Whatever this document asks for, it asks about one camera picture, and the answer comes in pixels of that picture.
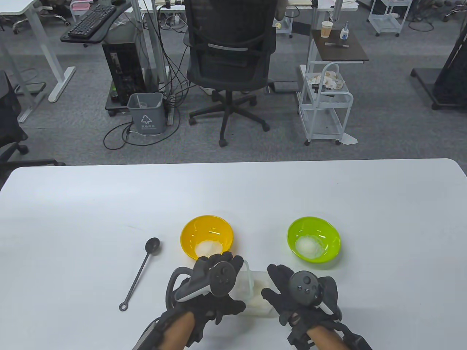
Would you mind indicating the clear plastic sugar container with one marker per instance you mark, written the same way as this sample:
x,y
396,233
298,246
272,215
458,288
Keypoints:
x,y
261,310

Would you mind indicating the black keyboard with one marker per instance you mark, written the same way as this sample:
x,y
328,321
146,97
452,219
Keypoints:
x,y
91,22

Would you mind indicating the black computer stand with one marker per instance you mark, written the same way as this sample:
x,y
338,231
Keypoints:
x,y
111,105

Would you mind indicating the person's right hand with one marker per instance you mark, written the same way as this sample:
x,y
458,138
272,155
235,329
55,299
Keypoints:
x,y
284,302

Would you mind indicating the long white desk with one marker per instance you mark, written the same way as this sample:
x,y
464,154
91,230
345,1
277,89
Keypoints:
x,y
343,4

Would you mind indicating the pink box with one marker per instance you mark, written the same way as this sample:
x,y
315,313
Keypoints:
x,y
80,5

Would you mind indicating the black keyboard tray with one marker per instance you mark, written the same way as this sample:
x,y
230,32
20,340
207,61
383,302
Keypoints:
x,y
78,40

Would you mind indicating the black mesh office chair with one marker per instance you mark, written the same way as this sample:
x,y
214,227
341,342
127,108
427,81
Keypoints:
x,y
230,54

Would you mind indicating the white standing desk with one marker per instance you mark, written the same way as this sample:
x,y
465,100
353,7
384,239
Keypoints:
x,y
62,84

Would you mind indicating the white mesh utility cart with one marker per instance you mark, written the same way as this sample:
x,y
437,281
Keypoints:
x,y
346,116

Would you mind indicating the small white cart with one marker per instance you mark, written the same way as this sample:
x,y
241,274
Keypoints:
x,y
284,27

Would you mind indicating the person's left forearm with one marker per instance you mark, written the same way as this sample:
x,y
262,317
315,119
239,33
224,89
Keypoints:
x,y
178,333

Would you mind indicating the black armchair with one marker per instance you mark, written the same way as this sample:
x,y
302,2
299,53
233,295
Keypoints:
x,y
9,109

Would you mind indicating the small white bottle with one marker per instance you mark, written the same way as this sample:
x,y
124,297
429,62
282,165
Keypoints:
x,y
344,34

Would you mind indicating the black and white controller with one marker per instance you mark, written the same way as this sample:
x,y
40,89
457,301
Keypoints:
x,y
222,279
304,288

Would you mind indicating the grey recycling bin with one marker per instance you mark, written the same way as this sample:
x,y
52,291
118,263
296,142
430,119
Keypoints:
x,y
146,116

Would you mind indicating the white flat plate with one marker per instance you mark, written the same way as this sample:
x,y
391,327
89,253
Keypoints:
x,y
349,139

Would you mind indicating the black floor stand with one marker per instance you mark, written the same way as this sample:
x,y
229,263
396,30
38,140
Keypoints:
x,y
448,84

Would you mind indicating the black pen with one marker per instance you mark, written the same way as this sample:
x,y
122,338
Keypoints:
x,y
335,44

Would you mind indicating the dark brown side table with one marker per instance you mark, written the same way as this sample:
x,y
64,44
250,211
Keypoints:
x,y
346,53

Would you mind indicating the translucent container lid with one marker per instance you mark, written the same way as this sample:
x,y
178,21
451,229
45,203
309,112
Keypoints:
x,y
245,282

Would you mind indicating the black wrist camera unit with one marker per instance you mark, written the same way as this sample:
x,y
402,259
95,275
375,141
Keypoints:
x,y
149,337
355,341

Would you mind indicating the person's right forearm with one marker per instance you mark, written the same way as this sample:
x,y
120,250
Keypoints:
x,y
326,339

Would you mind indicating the yellow plastic bowl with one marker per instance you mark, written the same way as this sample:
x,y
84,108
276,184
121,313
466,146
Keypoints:
x,y
206,228

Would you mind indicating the green plastic bowl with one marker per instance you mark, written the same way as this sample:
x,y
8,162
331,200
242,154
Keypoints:
x,y
313,226

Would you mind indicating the crumpled white cloth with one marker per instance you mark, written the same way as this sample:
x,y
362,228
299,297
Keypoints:
x,y
328,78

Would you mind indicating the white sugar heap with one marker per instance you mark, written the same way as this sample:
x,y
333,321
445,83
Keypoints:
x,y
209,248
310,246

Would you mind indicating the black computer tower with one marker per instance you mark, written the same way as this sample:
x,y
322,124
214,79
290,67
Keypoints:
x,y
122,73

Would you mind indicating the paper cup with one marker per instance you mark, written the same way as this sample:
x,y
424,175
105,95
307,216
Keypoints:
x,y
327,30

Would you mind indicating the person's left hand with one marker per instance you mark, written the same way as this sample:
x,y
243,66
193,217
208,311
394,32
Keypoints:
x,y
215,306

